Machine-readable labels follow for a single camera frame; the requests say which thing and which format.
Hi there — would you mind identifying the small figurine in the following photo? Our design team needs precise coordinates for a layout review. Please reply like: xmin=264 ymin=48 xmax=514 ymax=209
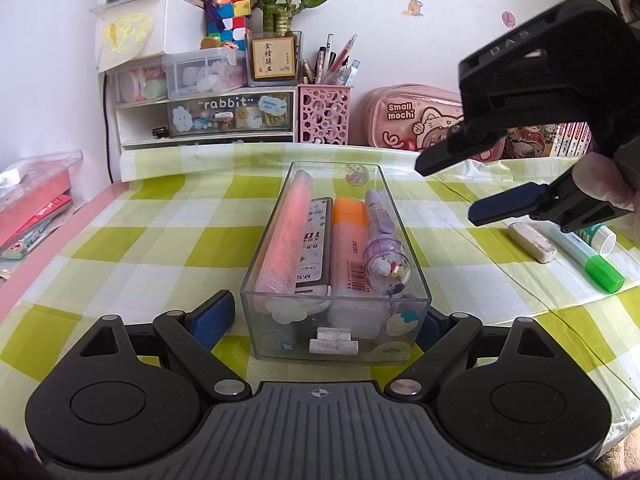
xmin=199 ymin=34 xmax=237 ymax=52

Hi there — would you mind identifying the pink highlighter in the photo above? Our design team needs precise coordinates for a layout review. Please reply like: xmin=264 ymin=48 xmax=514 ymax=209
xmin=253 ymin=169 xmax=315 ymax=297

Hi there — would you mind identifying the white eraser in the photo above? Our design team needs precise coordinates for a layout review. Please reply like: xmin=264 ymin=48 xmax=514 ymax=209
xmin=507 ymin=222 xmax=557 ymax=265

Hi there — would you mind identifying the grey pencil lead case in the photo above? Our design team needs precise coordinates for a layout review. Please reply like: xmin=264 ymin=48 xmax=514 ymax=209
xmin=295 ymin=197 xmax=334 ymax=297

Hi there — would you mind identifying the clear plastic organizer box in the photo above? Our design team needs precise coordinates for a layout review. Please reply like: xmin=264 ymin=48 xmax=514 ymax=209
xmin=240 ymin=160 xmax=432 ymax=362

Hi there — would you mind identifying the pink cartoon pencil case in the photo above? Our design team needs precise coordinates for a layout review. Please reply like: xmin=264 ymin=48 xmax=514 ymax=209
xmin=360 ymin=84 xmax=507 ymax=164

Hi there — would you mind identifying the pink perforated pen holder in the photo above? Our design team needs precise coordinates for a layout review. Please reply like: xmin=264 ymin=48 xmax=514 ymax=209
xmin=297 ymin=83 xmax=355 ymax=146

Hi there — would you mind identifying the white drawer cabinet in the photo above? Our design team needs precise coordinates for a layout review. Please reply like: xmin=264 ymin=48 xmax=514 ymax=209
xmin=114 ymin=86 xmax=299 ymax=152

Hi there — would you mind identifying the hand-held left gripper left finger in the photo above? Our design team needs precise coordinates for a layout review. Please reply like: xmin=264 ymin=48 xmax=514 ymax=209
xmin=80 ymin=290 xmax=252 ymax=403

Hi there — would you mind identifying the small white plastic clip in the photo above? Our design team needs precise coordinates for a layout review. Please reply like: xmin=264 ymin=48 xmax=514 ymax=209
xmin=308 ymin=327 xmax=359 ymax=357

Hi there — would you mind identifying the clear storage box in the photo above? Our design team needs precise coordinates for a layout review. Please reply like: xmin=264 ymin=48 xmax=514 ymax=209
xmin=161 ymin=49 xmax=249 ymax=101
xmin=106 ymin=56 xmax=169 ymax=104

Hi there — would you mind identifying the green checked tablecloth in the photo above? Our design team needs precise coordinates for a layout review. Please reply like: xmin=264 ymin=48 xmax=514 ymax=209
xmin=0 ymin=141 xmax=640 ymax=463

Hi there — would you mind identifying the person's right hand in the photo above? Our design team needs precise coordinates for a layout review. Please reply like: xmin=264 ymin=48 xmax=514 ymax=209
xmin=571 ymin=152 xmax=640 ymax=211

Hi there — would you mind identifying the stack of red books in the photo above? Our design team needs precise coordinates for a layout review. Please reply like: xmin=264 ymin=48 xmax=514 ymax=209
xmin=0 ymin=148 xmax=84 ymax=263

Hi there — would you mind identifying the black cable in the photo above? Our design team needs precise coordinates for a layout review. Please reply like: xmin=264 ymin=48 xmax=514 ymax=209
xmin=101 ymin=0 xmax=127 ymax=183

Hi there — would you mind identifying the green cap glue stick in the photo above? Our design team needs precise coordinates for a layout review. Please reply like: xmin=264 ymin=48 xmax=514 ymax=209
xmin=542 ymin=220 xmax=626 ymax=294

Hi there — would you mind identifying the purple cartoon pen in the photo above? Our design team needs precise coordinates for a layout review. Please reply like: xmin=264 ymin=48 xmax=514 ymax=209
xmin=362 ymin=188 xmax=412 ymax=297

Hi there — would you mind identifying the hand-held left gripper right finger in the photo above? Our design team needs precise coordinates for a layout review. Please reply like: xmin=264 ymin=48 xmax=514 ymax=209
xmin=384 ymin=309 xmax=565 ymax=403

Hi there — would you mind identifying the yellow sticker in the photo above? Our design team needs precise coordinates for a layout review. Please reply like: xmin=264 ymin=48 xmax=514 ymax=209
xmin=101 ymin=11 xmax=154 ymax=54

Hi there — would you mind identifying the lucky bamboo in glass vase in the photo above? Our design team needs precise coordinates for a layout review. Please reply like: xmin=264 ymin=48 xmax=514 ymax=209
xmin=244 ymin=0 xmax=327 ymax=89

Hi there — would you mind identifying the bunch of pens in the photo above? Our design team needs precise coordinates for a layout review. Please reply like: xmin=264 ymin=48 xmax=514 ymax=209
xmin=299 ymin=33 xmax=362 ymax=87

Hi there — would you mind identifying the colourful puzzle cube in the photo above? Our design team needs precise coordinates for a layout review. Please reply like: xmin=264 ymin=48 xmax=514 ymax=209
xmin=206 ymin=0 xmax=252 ymax=44

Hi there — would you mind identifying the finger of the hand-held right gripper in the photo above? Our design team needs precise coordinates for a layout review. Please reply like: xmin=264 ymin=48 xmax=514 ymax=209
xmin=415 ymin=120 xmax=507 ymax=177
xmin=468 ymin=165 xmax=632 ymax=234

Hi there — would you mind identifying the white shelf box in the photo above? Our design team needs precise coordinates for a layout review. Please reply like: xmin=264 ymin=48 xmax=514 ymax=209
xmin=89 ymin=0 xmax=212 ymax=74

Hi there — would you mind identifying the large white glue stick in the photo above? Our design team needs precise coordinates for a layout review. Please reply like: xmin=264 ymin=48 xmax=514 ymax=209
xmin=574 ymin=225 xmax=619 ymax=259

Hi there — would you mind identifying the row of books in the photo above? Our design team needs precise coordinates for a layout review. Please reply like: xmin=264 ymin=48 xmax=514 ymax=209
xmin=502 ymin=121 xmax=602 ymax=162

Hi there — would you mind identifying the orange highlighter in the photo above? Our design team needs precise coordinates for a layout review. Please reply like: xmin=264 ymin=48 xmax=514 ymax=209
xmin=327 ymin=197 xmax=387 ymax=344

